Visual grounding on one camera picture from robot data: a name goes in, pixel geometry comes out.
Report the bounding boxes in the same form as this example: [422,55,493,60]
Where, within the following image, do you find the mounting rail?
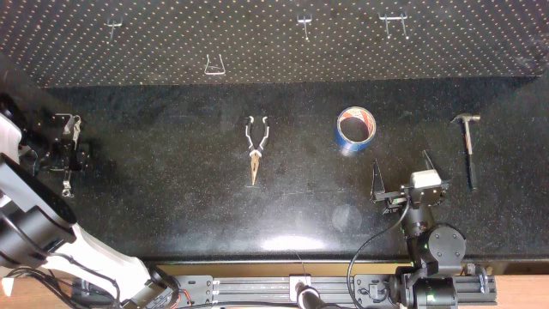
[70,262,498,309]

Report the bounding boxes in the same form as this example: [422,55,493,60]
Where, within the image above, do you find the metal hook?
[377,11,411,40]
[106,16,125,43]
[203,53,226,77]
[297,15,313,42]

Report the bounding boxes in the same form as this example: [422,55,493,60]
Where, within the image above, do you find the hammer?
[449,112,481,193]

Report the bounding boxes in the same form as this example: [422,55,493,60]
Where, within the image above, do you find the black and white pliers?
[244,114,271,187]

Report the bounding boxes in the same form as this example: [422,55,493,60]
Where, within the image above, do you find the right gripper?
[371,149,450,208]

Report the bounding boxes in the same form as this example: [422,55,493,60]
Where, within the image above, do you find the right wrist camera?
[410,169,443,190]

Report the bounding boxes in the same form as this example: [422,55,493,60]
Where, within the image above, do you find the black pegboard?
[0,0,549,89]

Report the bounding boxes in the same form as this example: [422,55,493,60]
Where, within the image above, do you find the black cable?
[346,201,411,309]
[0,251,124,309]

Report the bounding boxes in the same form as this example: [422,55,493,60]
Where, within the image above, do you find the roll of blue tape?
[335,106,377,156]

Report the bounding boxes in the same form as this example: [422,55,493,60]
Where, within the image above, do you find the wrench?
[59,113,83,199]

